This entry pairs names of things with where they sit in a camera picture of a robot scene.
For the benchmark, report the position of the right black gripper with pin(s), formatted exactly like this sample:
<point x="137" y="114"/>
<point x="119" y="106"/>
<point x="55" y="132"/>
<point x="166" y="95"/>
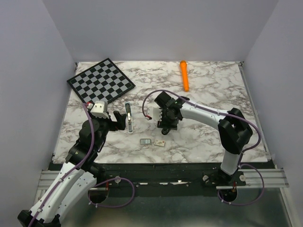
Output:
<point x="164" y="124"/>

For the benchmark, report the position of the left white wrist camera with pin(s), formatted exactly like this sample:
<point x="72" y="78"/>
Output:
<point x="99" y="109"/>

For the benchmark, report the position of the black grey chessboard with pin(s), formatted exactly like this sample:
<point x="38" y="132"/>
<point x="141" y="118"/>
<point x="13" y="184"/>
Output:
<point x="101" y="80"/>

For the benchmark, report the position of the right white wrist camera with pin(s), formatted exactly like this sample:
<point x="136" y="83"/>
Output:
<point x="154" y="114"/>

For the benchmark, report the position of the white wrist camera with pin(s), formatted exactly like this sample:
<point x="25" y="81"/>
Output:
<point x="99" y="109"/>
<point x="154" y="114"/>

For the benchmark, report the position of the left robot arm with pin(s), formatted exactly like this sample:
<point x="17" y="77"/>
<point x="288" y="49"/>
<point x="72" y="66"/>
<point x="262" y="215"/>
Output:
<point x="77" y="174"/>

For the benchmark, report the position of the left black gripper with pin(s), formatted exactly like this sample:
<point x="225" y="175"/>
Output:
<point x="120" y="124"/>

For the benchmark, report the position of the white staples box sleeve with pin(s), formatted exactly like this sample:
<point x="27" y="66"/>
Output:
<point x="160" y="143"/>

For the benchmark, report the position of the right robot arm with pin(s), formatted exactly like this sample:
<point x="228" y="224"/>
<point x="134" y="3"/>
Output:
<point x="234" y="132"/>

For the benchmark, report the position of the black stapler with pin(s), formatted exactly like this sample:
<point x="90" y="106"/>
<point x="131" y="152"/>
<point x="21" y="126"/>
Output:
<point x="165" y="131"/>

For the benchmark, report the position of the light blue stapler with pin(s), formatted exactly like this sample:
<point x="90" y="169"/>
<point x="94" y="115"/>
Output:
<point x="129" y="117"/>

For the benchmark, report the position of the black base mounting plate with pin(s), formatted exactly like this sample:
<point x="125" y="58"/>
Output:
<point x="162" y="180"/>

